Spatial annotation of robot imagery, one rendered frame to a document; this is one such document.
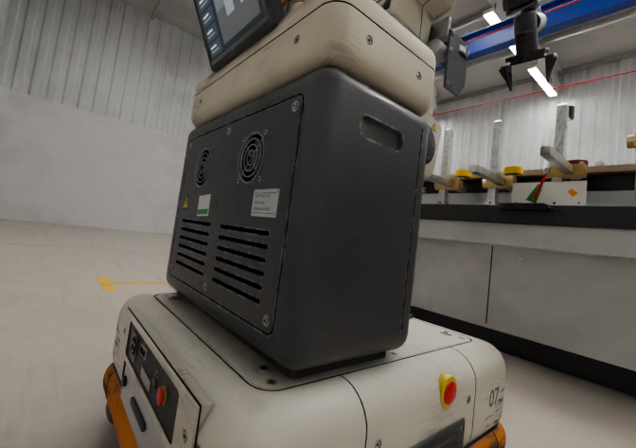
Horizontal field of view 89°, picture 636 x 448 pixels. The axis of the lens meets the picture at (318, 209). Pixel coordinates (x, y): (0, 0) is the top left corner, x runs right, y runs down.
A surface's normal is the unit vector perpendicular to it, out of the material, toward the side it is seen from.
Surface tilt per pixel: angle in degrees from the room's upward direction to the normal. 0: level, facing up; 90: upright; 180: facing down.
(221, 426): 50
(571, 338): 90
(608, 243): 90
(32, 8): 90
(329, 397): 28
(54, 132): 90
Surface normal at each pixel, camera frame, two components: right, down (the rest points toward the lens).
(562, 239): -0.76, -0.14
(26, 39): 0.64, 0.03
